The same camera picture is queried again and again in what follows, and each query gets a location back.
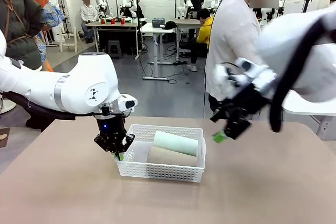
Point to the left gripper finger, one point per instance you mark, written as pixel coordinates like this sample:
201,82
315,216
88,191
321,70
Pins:
102,142
128,141

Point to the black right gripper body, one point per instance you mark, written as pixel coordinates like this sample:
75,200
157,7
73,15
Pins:
249,100

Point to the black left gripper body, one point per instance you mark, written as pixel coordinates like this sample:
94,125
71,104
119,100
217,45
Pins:
111,129

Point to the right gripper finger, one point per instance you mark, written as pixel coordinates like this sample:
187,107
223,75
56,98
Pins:
236,128
220,115

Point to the white perforated plastic basket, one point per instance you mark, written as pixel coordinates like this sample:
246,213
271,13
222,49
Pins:
160,172

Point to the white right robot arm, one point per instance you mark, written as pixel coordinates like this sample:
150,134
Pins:
294,51

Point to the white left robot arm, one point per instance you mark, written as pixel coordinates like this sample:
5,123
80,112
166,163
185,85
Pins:
86,82

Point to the white lab robot arm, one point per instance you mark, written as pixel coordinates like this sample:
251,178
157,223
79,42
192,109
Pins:
218,1
101,1
183,2
128,2

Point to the white side table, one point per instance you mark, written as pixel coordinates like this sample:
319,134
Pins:
309,107

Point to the black power strip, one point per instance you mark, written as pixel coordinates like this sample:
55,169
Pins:
180,63

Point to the person in white sweater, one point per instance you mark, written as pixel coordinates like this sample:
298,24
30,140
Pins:
231,37

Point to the grey plastic stool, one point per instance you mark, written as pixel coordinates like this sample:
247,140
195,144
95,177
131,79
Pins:
114,48

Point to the person in yellow jacket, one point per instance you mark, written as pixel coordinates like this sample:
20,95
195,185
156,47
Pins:
204,30

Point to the brown framed floor object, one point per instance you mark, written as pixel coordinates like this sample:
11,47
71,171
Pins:
4,137

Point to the wood-top desk with robots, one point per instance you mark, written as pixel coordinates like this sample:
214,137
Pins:
187,22

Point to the white wooden step stool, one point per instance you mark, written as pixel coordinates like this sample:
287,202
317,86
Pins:
68,39

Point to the white round floor base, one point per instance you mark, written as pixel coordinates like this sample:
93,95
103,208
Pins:
6,106

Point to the black cap on desk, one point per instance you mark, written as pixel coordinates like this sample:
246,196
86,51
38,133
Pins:
169,25

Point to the wood-top lab table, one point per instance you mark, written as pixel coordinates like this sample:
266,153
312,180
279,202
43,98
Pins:
113,25

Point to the white standing desk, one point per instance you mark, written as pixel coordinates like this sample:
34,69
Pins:
156,31

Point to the person in black t-shirt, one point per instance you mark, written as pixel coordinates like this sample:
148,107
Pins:
196,1

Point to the black tripod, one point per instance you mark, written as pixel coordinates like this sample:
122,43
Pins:
307,1

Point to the seated person in white shirt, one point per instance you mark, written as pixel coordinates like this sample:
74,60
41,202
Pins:
88,14

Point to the dark-haired person in black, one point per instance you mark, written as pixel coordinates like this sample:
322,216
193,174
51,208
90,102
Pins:
139,9

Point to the orange and blue clothed mannequin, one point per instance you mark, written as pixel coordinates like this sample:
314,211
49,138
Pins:
51,16

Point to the person in dark puffer jacket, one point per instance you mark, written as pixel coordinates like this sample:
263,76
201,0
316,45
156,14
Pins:
18,24

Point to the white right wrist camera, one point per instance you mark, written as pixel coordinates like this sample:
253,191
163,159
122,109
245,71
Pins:
257,74

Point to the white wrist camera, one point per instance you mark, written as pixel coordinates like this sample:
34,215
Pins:
257,74
128,103

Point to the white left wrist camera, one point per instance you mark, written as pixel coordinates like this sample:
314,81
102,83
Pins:
128,103

